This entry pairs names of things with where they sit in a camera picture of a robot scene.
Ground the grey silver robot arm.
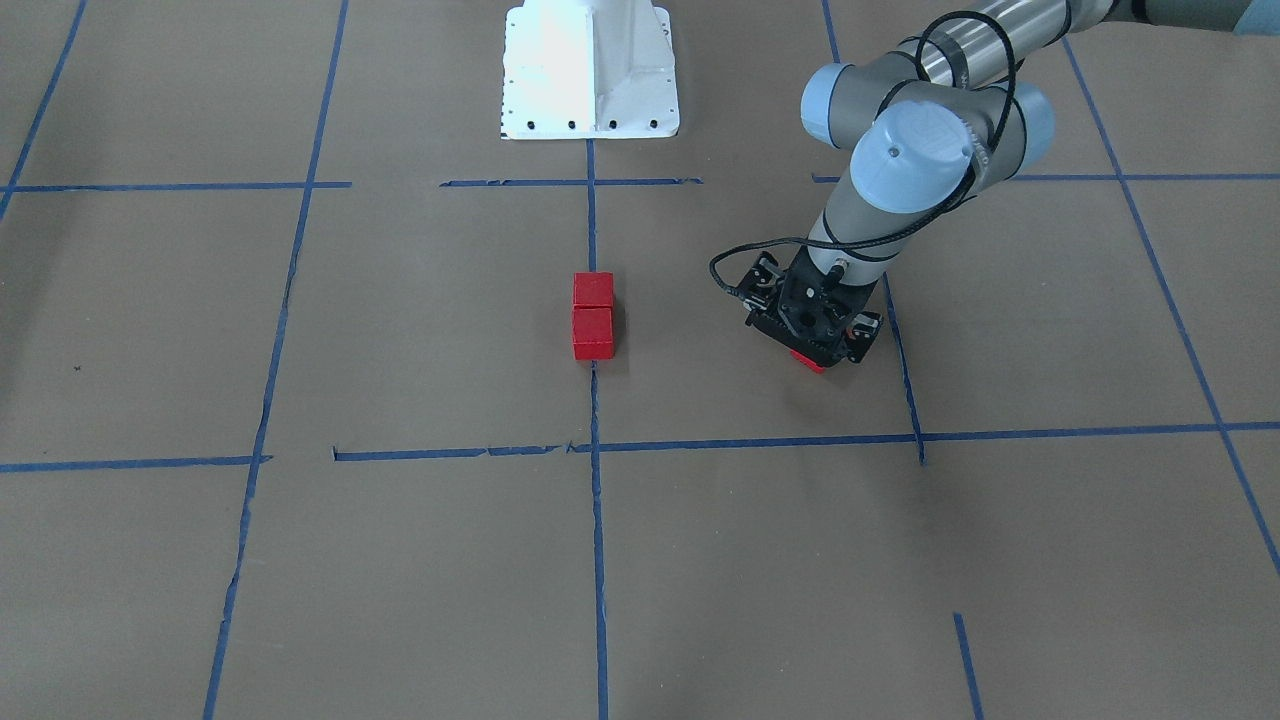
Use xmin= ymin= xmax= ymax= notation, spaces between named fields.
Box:
xmin=724 ymin=1 xmax=1277 ymax=370

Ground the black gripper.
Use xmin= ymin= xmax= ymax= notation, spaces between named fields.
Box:
xmin=744 ymin=251 xmax=883 ymax=366

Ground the red block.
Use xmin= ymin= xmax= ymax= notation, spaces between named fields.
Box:
xmin=571 ymin=306 xmax=616 ymax=363
xmin=790 ymin=350 xmax=826 ymax=375

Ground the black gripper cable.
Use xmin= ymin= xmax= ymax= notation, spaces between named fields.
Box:
xmin=709 ymin=10 xmax=1030 ymax=296

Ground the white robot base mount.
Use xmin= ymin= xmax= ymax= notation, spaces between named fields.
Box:
xmin=499 ymin=1 xmax=681 ymax=141

